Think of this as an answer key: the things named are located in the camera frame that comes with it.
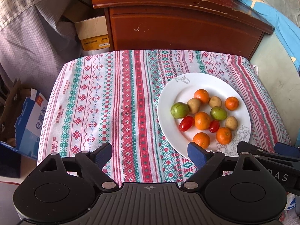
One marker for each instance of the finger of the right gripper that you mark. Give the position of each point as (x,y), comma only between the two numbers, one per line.
(287,150)

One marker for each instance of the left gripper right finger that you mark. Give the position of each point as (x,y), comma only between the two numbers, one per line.
(208,167)

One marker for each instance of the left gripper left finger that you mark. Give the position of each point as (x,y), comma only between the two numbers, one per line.
(91,165)

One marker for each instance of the mandarin orange hidden front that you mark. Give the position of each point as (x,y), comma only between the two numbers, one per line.
(224,135)

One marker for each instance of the red cherry tomato small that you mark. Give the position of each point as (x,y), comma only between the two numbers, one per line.
(214,126)

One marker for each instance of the red cherry tomato large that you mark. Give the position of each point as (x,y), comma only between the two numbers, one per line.
(186,123)

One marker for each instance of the brown longan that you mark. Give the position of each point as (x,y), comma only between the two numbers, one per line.
(231,123)
(194,105)
(215,101)

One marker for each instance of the green fruit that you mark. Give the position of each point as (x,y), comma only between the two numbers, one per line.
(179,110)
(218,113)

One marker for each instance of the mandarin orange top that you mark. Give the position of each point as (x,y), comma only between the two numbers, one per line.
(202,95)

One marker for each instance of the patterned striped tablecloth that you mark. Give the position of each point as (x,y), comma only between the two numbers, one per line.
(112,97)

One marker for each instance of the blue white carton box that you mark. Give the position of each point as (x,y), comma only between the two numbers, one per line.
(22,120)

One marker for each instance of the open cardboard box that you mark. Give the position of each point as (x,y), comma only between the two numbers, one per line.
(90,25)

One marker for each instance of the checkered grey curtain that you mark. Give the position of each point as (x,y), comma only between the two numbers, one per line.
(36,42)

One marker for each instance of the dark wooden cabinet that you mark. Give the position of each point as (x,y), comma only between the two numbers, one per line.
(224,26)

